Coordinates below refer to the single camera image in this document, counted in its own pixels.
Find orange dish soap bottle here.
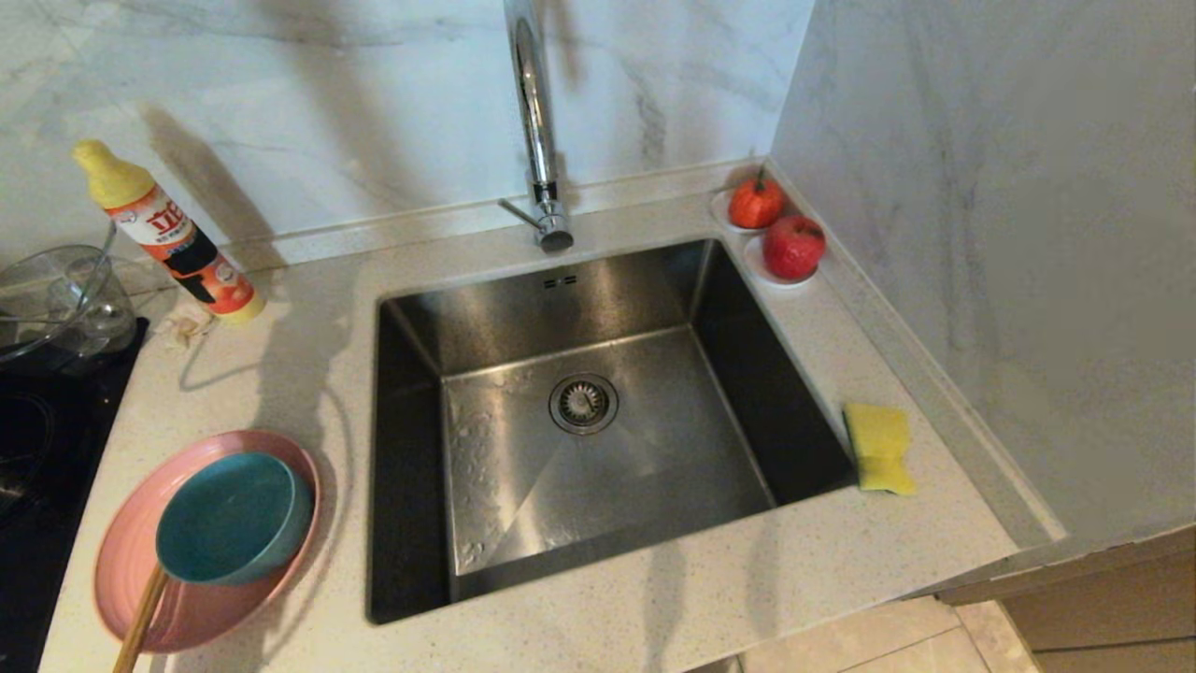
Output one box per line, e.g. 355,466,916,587
73,139,268,326

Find stainless steel sink basin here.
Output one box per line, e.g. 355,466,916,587
367,238,861,625

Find yellow sponge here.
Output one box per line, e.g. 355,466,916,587
843,403,918,496

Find round metal drain strainer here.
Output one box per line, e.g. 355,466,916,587
549,374,620,437

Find small white dish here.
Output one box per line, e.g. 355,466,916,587
744,236,821,291
710,190,786,236

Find red toy tomato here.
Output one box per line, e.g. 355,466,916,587
729,168,785,232

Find chrome gooseneck faucet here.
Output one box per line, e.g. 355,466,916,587
500,0,577,255

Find red toy apple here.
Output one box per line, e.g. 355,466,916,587
762,217,827,283

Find teal bowl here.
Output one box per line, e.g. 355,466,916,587
155,452,315,586

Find crumpled white tissue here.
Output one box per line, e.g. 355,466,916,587
157,307,218,353

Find clear glass cup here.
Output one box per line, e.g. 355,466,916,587
51,257,141,358

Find thin metal spoon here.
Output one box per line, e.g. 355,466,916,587
78,224,121,315

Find pink plate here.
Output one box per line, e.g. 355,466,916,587
93,430,323,653

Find black induction cooktop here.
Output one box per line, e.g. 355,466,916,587
0,318,152,673

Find clear glass bowl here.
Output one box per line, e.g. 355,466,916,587
0,245,121,368

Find light wooden cabinet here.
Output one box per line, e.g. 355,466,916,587
934,523,1196,673

